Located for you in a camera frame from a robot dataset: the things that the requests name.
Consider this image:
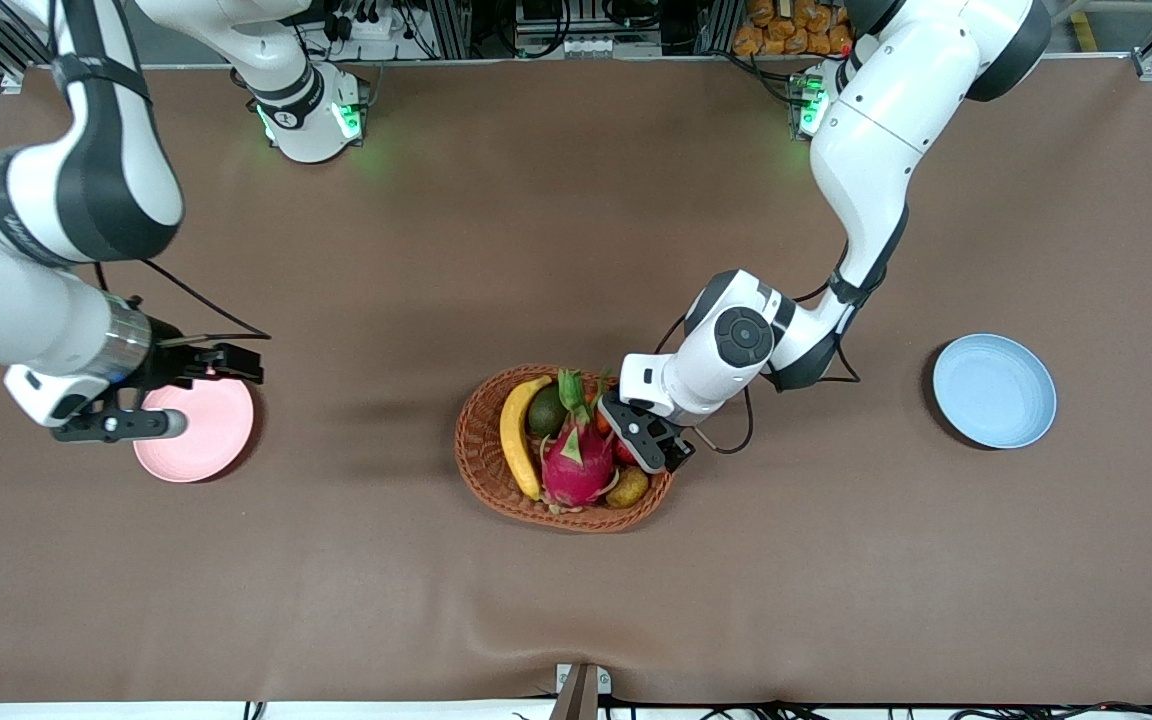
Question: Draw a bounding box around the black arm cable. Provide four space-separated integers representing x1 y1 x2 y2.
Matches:
651 235 862 456
91 258 273 346

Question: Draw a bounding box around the small orange carrot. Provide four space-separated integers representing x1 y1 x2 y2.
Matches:
589 368 614 437

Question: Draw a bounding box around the light blue round plate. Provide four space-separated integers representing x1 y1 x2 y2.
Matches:
932 333 1058 450

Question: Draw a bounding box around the pink dragon fruit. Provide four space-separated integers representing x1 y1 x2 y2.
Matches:
539 366 622 513

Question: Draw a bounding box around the pink round plate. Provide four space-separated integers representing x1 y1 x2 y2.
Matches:
132 375 255 484

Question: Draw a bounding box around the brown table mat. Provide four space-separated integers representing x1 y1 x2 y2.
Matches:
0 55 1152 706

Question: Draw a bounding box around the metal table bracket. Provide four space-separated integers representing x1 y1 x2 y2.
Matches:
554 663 613 720

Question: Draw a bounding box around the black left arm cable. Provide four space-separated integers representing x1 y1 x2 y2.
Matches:
651 235 862 456

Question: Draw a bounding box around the white power strip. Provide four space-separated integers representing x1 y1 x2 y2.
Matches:
321 8 395 41

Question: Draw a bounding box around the bag of orange snacks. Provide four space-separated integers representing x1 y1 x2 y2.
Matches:
733 0 855 57

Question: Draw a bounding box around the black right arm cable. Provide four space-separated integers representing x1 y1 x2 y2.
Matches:
91 258 273 346

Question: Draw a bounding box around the brown wicker basket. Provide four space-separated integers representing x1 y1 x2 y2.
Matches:
454 364 680 534

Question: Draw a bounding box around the yellow banana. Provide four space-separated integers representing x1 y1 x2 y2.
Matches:
499 375 554 502

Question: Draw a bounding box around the dark green avocado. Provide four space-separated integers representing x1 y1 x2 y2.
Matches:
526 385 569 439

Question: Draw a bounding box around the brown kiwi fruit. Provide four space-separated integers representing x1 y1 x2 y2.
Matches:
604 468 650 510

